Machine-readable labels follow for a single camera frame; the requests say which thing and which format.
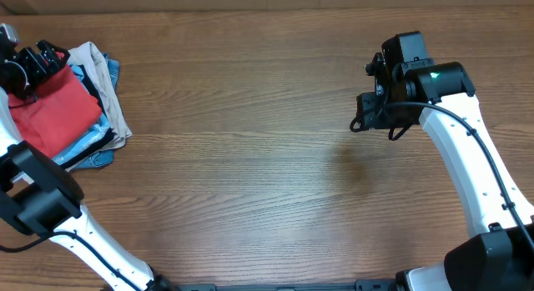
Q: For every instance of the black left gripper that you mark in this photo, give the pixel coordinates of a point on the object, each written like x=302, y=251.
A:
x=38, y=72

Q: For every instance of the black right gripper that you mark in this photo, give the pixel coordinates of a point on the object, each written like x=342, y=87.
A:
x=369, y=119

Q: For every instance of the red printed t-shirt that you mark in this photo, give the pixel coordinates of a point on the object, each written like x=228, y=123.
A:
x=63, y=112

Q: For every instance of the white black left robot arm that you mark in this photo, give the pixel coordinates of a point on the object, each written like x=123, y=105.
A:
x=39, y=197

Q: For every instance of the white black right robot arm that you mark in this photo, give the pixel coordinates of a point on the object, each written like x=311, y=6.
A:
x=411, y=89

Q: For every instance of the beige folded garment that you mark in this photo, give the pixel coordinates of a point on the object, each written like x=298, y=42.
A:
x=92, y=59

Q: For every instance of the blue denim folded garment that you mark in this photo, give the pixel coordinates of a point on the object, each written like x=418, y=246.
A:
x=112, y=70

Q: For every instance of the light blue folded t-shirt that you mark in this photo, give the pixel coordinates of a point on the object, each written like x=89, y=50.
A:
x=87, y=151

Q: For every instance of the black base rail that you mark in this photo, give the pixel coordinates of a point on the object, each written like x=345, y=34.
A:
x=267, y=286

